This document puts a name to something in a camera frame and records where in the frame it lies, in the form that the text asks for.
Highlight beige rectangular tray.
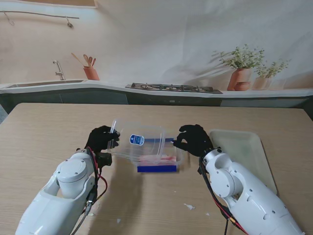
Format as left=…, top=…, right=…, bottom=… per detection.
left=207, top=129, right=278, bottom=195

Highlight clear lid with blue label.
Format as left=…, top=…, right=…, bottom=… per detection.
left=107, top=118, right=167, bottom=165

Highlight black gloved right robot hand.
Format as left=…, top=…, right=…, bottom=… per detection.
left=172, top=124, right=214, bottom=157

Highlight pink bacon slice stack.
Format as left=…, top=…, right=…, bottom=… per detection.
left=138, top=154, right=177, bottom=164

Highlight printed kitchen backdrop cloth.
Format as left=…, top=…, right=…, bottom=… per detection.
left=0, top=0, right=313, bottom=108

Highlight clear container with blue clips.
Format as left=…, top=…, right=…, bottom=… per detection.
left=133, top=137, right=184, bottom=173

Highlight right arm black red cables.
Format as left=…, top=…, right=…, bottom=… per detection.
left=197, top=156, right=247, bottom=235

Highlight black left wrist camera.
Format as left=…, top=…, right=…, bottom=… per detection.
left=95, top=152, right=112, bottom=167

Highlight left arm black red cables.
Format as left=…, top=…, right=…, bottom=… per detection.
left=73, top=146, right=108, bottom=235

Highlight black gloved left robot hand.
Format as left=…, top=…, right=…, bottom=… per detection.
left=84, top=125, right=121, bottom=154

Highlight arm black red cables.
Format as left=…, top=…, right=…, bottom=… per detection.
left=197, top=156, right=247, bottom=235
left=73, top=146, right=108, bottom=235

